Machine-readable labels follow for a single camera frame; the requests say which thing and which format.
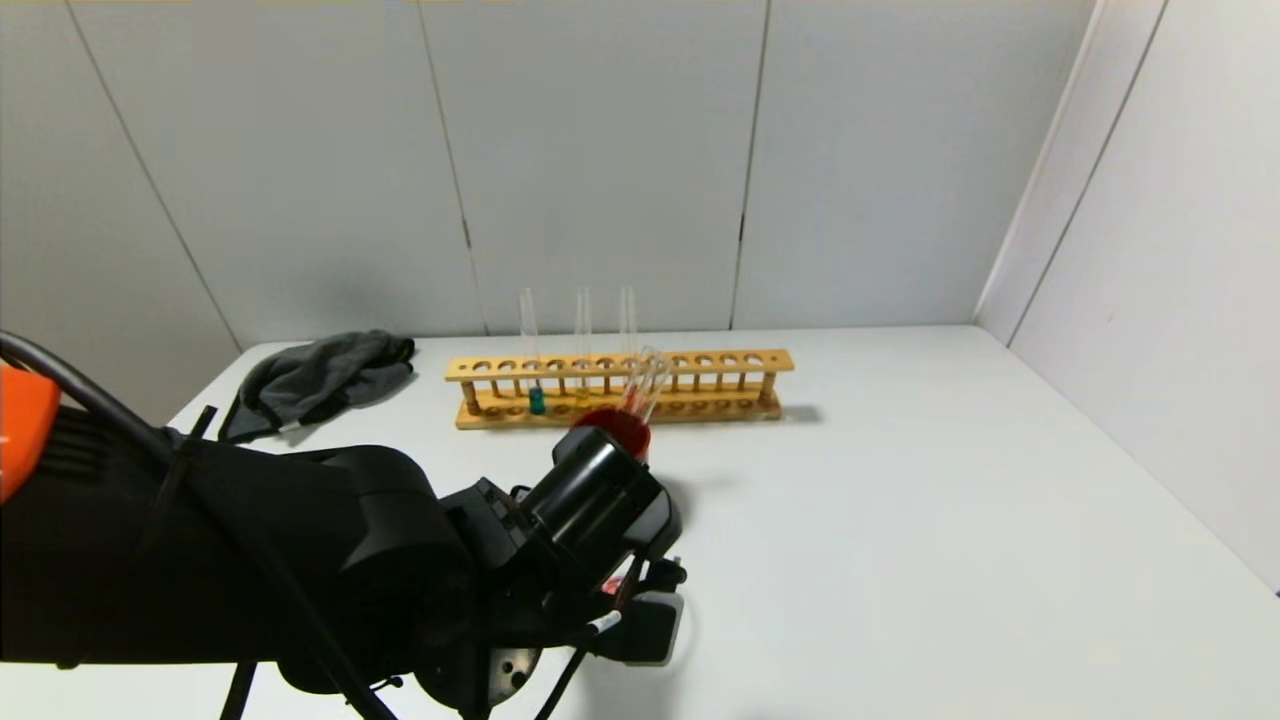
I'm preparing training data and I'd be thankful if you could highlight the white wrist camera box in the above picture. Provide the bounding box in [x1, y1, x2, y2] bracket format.
[600, 590, 687, 667]

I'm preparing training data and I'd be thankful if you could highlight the test tube with yellow pigment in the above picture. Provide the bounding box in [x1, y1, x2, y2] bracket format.
[574, 288, 593, 401]

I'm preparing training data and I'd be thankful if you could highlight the grey cloth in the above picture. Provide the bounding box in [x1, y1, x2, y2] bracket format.
[215, 331, 417, 446]

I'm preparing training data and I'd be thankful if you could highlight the test tube with red pigment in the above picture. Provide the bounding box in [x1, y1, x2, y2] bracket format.
[619, 287, 639, 396]

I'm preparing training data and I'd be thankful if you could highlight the wooden test tube rack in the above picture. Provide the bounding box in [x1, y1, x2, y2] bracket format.
[445, 349, 796, 431]

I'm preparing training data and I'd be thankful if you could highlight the test tube with blue pigment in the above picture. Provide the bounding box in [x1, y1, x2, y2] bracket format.
[519, 288, 548, 416]

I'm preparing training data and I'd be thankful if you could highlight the red plastic cup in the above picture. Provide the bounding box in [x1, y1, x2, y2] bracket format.
[572, 408, 652, 463]

